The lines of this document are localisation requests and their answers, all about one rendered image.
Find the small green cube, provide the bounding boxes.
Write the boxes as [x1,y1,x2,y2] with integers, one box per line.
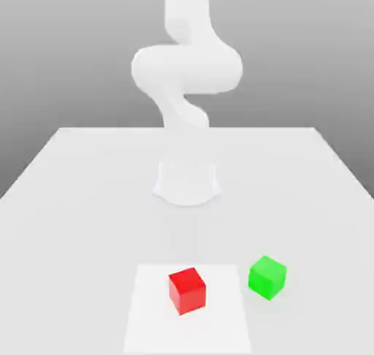
[248,254,288,301]

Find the small red cube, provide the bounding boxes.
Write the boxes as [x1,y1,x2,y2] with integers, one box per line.
[168,267,207,316]

